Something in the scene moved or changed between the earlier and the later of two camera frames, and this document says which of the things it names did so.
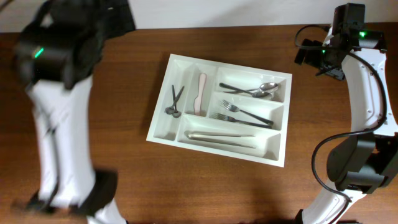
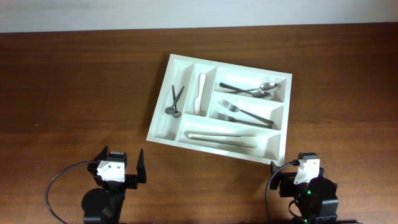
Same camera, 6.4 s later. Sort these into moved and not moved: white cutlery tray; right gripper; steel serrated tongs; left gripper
Moved: left gripper; right gripper
Not moved: white cutlery tray; steel serrated tongs
